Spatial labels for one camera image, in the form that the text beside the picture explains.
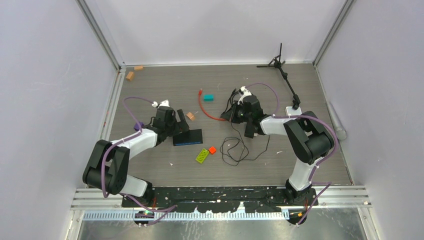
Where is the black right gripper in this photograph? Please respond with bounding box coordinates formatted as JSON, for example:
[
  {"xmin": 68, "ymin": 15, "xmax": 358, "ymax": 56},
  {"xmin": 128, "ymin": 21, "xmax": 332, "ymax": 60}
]
[{"xmin": 223, "ymin": 100, "xmax": 253, "ymax": 124}]

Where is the black network switch box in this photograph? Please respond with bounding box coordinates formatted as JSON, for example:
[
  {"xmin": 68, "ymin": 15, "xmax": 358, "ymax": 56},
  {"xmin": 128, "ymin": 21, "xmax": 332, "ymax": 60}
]
[{"xmin": 172, "ymin": 129, "xmax": 203, "ymax": 147}]

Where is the black power adapter with cord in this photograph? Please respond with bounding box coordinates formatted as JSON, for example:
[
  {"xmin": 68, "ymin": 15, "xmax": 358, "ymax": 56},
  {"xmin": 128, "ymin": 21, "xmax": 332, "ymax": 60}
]
[{"xmin": 219, "ymin": 120, "xmax": 271, "ymax": 167}]

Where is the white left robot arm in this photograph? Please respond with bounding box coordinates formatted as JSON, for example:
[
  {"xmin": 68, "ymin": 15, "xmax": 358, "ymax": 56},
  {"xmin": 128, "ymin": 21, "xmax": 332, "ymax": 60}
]
[{"xmin": 82, "ymin": 106, "xmax": 190, "ymax": 207}]

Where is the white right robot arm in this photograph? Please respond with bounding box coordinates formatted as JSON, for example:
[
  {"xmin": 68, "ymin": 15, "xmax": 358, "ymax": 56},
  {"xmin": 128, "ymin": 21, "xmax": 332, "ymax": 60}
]
[{"xmin": 220, "ymin": 95, "xmax": 339, "ymax": 205}]

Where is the tan wooden block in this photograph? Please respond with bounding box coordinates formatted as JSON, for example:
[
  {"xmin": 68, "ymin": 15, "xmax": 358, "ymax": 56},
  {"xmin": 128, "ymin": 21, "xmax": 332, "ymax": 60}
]
[{"xmin": 186, "ymin": 112, "xmax": 196, "ymax": 121}]

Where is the teal block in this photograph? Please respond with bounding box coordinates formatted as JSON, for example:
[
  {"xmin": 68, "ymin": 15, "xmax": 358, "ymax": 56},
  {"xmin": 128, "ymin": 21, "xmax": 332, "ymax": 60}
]
[{"xmin": 203, "ymin": 94, "xmax": 215, "ymax": 102}]

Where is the green lego brick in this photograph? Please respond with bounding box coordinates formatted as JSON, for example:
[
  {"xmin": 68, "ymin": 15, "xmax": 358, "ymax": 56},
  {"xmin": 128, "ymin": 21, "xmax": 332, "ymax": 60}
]
[{"xmin": 195, "ymin": 148, "xmax": 210, "ymax": 164}]

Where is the orange-red cube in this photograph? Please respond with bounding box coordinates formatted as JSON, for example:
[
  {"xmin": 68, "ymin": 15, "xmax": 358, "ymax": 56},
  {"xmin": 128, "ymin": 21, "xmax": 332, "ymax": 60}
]
[{"xmin": 208, "ymin": 146, "xmax": 217, "ymax": 155}]

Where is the purple block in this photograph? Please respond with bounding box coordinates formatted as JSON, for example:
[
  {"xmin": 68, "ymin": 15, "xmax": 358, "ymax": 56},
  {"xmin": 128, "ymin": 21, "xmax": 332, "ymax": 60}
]
[{"xmin": 133, "ymin": 121, "xmax": 144, "ymax": 132}]

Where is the white box under tripod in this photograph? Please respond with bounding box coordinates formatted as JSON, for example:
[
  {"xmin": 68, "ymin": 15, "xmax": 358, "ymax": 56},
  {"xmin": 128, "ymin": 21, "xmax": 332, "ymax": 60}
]
[{"xmin": 285, "ymin": 106, "xmax": 302, "ymax": 117}]

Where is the black tripod stand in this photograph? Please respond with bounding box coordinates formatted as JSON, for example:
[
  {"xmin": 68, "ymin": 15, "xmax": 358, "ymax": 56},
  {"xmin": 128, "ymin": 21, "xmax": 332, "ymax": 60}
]
[{"xmin": 256, "ymin": 42, "xmax": 301, "ymax": 110}]

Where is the orange block near corner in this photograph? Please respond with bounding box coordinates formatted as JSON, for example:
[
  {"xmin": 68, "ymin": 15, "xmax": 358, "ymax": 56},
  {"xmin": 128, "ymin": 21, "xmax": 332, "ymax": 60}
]
[{"xmin": 125, "ymin": 71, "xmax": 135, "ymax": 82}]

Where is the orange block corner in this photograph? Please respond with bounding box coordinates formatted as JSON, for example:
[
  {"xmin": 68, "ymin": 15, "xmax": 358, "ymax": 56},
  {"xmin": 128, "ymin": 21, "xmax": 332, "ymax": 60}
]
[
  {"xmin": 125, "ymin": 71, "xmax": 135, "ymax": 82},
  {"xmin": 133, "ymin": 65, "xmax": 144, "ymax": 71}
]

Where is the orange block far corner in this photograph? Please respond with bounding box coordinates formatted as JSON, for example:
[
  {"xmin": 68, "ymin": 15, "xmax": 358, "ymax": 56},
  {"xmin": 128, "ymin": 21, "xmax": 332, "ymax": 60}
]
[{"xmin": 133, "ymin": 65, "xmax": 144, "ymax": 71}]

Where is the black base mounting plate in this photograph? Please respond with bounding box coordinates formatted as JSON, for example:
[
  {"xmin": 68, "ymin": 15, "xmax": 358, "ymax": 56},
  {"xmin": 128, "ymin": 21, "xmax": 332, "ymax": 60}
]
[{"xmin": 137, "ymin": 186, "xmax": 318, "ymax": 213}]

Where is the black ethernet cable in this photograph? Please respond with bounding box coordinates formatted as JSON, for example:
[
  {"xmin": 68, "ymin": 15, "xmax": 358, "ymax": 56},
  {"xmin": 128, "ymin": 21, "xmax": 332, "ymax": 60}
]
[{"xmin": 226, "ymin": 88, "xmax": 243, "ymax": 112}]

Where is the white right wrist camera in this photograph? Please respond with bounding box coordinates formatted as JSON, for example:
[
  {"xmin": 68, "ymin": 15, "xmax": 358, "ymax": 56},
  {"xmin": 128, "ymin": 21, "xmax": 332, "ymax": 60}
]
[{"xmin": 237, "ymin": 86, "xmax": 252, "ymax": 105}]

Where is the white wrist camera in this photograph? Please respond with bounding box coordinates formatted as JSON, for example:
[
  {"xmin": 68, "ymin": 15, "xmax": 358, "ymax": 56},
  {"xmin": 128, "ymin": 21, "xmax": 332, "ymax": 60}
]
[
  {"xmin": 237, "ymin": 86, "xmax": 252, "ymax": 105},
  {"xmin": 151, "ymin": 99, "xmax": 171, "ymax": 110}
]

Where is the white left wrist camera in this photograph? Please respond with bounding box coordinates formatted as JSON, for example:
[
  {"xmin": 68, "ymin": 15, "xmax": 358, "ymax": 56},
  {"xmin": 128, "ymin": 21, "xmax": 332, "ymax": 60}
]
[{"xmin": 151, "ymin": 99, "xmax": 171, "ymax": 110}]

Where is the red ethernet cable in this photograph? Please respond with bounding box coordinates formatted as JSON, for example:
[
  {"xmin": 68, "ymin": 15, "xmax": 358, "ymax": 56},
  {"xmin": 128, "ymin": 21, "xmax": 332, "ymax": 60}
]
[{"xmin": 198, "ymin": 89, "xmax": 229, "ymax": 122}]

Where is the grey cylinder by wall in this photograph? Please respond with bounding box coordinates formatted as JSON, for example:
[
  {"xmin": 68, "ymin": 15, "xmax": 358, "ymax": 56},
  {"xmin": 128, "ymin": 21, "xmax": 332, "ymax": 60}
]
[{"xmin": 327, "ymin": 102, "xmax": 347, "ymax": 141}]

